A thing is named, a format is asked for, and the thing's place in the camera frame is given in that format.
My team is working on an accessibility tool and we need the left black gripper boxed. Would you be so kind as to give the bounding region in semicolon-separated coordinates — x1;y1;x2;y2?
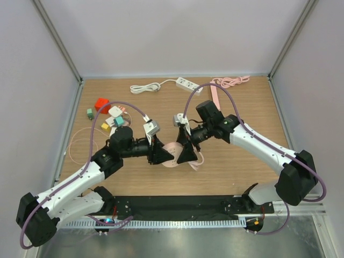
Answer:
120;133;174;164

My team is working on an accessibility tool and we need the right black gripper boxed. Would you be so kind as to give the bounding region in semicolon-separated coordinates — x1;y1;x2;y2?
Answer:
174;121;212;164

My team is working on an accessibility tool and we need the round pink socket base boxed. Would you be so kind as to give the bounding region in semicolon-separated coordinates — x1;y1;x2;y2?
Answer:
162;142;183;168

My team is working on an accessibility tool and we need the teal plug adapter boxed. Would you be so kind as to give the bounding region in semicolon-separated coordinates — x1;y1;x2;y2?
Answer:
113;116;125;127

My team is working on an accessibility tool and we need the white plug adapter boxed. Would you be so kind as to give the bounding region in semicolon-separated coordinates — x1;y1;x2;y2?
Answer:
109;127;117;137

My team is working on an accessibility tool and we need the white square charger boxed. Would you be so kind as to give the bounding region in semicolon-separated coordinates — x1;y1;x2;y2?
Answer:
105;116;115;126

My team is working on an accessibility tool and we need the yellow plug adapter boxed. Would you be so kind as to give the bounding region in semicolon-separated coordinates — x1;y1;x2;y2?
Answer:
101;123;111;132

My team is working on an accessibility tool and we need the white power strip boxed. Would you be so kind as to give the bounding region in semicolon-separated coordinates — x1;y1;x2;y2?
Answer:
130;77;199;95

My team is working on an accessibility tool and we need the pink power strip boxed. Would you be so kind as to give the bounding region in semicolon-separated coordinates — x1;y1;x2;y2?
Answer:
210;76;250;110

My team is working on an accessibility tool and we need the red cube adapter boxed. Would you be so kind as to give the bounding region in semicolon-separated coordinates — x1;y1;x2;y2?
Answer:
94;98;111;114

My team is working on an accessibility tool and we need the green plug adapter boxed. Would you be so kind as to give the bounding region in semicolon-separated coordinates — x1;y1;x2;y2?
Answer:
87;109;94;120

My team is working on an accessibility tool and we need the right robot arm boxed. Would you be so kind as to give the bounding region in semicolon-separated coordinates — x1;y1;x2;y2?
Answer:
173;101;318;213

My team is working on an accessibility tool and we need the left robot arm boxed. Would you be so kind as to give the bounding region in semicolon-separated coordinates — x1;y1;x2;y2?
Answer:
16;126;174;249

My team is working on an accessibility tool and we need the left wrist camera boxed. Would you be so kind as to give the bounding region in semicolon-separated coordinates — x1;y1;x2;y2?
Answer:
143;115;160;139

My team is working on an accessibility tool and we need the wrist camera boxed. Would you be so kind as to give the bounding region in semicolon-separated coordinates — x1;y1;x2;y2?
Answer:
173;113;190;130
143;115;160;139

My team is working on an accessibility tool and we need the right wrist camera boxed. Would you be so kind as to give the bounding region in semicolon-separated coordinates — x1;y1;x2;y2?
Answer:
173;113;190;130

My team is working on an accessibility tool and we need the thin pink usb cable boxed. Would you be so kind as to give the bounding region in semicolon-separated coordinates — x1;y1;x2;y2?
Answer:
64;112;132;165

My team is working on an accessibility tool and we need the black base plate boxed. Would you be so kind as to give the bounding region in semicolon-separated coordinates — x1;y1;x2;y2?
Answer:
92;195;274;221

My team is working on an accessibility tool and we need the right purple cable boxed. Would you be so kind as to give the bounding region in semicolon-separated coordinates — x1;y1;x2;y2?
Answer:
183;83;327;236

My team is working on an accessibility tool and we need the purple cable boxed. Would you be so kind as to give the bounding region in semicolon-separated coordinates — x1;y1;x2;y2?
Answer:
183;83;327;236
20;101;151;250

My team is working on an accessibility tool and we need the slotted cable duct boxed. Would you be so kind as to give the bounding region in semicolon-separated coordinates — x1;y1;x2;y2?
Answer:
63;217;246;230

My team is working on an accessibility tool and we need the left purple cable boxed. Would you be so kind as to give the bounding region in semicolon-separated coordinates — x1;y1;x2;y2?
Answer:
20;101;151;250

